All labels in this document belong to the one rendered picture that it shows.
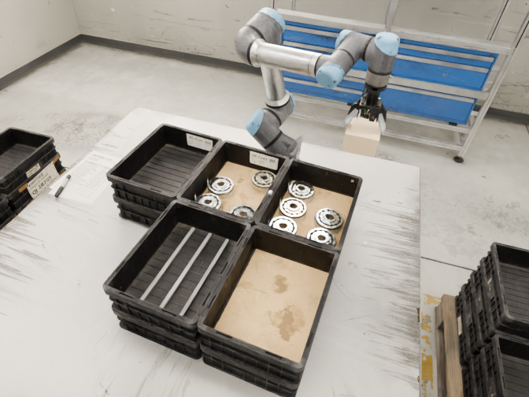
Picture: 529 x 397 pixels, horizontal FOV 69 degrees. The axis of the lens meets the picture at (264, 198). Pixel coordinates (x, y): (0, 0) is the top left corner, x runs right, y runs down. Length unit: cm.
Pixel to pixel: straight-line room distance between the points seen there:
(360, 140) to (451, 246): 152
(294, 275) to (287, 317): 16
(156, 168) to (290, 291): 79
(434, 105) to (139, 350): 271
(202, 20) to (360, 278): 343
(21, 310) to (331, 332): 102
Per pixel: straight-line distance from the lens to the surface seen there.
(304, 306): 123
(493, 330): 186
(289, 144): 176
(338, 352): 132
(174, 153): 175
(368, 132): 144
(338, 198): 156
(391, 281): 152
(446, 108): 331
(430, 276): 256
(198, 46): 450
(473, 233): 295
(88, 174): 194
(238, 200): 150
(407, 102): 327
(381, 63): 130
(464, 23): 398
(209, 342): 112
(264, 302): 122
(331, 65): 124
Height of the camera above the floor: 187
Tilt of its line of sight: 43 degrees down
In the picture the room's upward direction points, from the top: 4 degrees clockwise
